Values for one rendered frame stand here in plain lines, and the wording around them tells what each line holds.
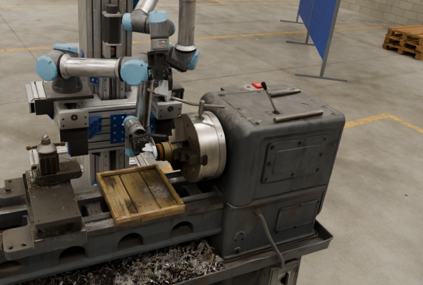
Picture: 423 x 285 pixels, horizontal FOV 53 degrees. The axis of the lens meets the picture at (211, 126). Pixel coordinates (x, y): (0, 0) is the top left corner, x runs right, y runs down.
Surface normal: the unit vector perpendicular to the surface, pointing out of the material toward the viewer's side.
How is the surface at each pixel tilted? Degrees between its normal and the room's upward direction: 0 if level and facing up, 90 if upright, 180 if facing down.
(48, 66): 91
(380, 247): 0
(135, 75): 89
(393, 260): 0
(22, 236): 0
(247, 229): 90
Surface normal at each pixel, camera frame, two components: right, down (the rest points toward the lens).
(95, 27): 0.42, 0.44
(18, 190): 0.11, -0.89
